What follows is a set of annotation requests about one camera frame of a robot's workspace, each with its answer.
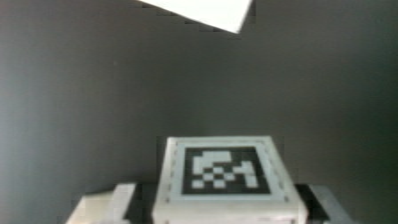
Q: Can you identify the white base tag plate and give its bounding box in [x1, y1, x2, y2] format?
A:
[138, 0, 252, 34]

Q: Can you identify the white tagged cube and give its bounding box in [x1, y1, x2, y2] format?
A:
[150, 136, 309, 224]

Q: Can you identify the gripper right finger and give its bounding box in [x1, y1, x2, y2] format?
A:
[294, 184, 360, 224]

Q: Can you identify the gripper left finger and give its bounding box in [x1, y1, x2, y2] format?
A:
[65, 183, 136, 224]

